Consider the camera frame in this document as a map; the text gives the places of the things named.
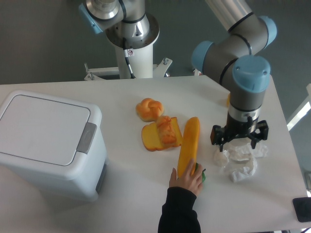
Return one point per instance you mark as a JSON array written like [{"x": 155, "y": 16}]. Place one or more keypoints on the crumpled white paper middle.
[{"x": 221, "y": 158}]

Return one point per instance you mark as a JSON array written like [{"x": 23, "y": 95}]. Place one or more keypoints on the small orange pastry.
[{"x": 165, "y": 131}]

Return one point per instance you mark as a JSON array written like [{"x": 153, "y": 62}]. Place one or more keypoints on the white plastic trash can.
[{"x": 54, "y": 143}]

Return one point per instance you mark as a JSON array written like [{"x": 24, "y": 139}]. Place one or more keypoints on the yellow bell pepper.
[{"x": 228, "y": 100}]

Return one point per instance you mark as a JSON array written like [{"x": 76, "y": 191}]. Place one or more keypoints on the white frame at right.
[{"x": 301, "y": 111}]

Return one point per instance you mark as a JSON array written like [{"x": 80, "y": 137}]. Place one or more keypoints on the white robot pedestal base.
[{"x": 133, "y": 44}]

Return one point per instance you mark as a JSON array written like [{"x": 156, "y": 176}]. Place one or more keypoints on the green bell pepper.
[{"x": 203, "y": 172}]

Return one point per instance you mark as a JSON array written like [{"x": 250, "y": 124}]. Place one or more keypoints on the yellow toast slice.
[{"x": 151, "y": 139}]

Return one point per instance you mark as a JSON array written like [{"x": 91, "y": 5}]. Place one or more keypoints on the crumpled white paper lower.
[{"x": 241, "y": 170}]

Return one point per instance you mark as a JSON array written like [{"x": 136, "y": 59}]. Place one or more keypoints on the person's hand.
[{"x": 191, "y": 182}]

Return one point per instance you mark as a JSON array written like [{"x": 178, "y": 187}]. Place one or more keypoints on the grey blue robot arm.
[{"x": 233, "y": 63}]

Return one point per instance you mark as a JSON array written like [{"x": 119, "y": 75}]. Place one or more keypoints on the crumpled white paper upper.
[{"x": 246, "y": 152}]

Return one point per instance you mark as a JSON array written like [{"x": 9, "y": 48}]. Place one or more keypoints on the yellow baguette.
[{"x": 189, "y": 146}]

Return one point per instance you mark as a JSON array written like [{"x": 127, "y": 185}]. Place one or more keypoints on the black device at edge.
[{"x": 302, "y": 207}]

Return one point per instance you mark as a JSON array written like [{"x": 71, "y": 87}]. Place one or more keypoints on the black sleeved forearm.
[{"x": 178, "y": 215}]

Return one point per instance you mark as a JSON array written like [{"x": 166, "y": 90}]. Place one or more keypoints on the crumpled white paper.
[
  {"x": 221, "y": 158},
  {"x": 241, "y": 170},
  {"x": 246, "y": 152}
]

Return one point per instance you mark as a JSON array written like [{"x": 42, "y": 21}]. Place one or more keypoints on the round knotted bread roll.
[{"x": 149, "y": 110}]

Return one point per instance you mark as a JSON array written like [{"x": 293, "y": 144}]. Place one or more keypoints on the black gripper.
[{"x": 234, "y": 129}]

